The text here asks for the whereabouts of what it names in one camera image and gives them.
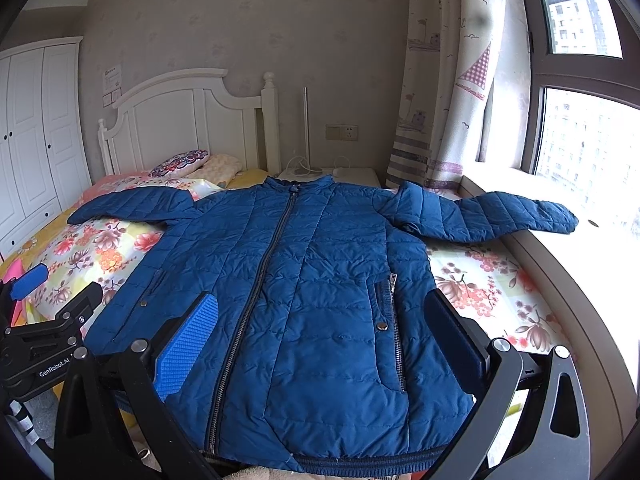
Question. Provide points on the blue quilted puffer jacket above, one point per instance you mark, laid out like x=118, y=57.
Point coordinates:
x=310, y=319

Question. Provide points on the white bedside table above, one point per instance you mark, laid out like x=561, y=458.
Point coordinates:
x=358, y=176

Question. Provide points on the patterned decorative pillow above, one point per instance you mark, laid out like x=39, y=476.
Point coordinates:
x=180, y=165

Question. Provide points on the paper notice on wall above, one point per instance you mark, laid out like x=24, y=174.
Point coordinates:
x=112, y=85

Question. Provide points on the pink cloth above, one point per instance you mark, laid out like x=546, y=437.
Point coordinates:
x=11, y=310

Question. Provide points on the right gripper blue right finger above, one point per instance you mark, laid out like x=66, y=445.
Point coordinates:
x=461, y=341

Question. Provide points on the dark window frame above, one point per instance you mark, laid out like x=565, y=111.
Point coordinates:
x=605, y=77

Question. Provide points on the white wardrobe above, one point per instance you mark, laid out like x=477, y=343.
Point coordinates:
x=43, y=161

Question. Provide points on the white wooden headboard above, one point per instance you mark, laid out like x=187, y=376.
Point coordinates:
x=185, y=110

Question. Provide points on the wall power socket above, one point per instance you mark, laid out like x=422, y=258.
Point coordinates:
x=341, y=132

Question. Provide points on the white standing lamp pole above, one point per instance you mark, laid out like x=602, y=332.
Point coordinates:
x=305, y=165

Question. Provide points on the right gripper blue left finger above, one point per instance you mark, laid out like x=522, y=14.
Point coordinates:
x=184, y=344

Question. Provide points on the floral bed sheet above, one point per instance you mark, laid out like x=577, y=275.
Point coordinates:
x=100, y=254

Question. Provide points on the patterned striped curtain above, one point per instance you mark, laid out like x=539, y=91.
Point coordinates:
x=452, y=51

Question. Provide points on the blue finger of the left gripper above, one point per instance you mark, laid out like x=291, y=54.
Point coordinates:
x=29, y=281

